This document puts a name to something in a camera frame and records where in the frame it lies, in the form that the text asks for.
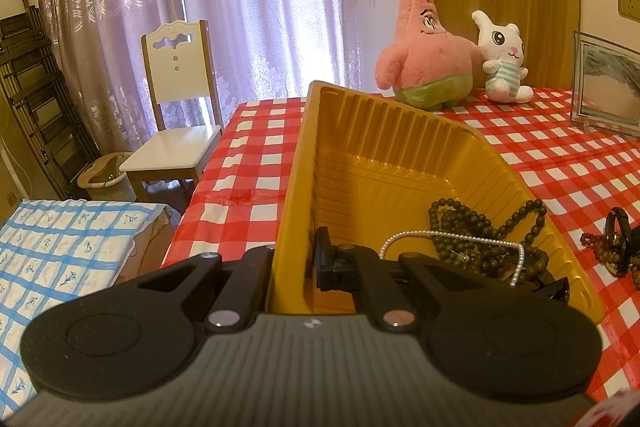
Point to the black wrist watch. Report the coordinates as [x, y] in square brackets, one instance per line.
[552, 292]

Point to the cardboard box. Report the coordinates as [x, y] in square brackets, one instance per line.
[7, 199]

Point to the beige plastic bucket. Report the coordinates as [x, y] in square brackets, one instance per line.
[100, 179]

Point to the white rabbit plush toy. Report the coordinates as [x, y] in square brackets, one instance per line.
[500, 42]

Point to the dark folding rack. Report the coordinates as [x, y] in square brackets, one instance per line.
[30, 82]

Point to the white wooden chair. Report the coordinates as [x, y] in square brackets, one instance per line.
[175, 57]

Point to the yellow plastic tray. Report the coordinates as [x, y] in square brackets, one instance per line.
[400, 147]

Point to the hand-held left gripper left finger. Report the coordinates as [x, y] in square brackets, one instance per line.
[255, 268]

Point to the blue checkered cloth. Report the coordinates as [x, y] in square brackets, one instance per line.
[60, 247]

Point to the black bangle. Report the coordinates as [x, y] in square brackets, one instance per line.
[611, 227]

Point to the pink starfish plush toy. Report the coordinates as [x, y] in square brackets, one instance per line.
[425, 57]

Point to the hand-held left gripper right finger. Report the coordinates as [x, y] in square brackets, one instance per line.
[330, 264]

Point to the red checkered tablecloth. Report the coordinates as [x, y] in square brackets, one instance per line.
[250, 147]

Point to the purple lace curtain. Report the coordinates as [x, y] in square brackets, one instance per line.
[250, 7]

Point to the glass picture frame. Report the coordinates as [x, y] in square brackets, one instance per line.
[605, 82]

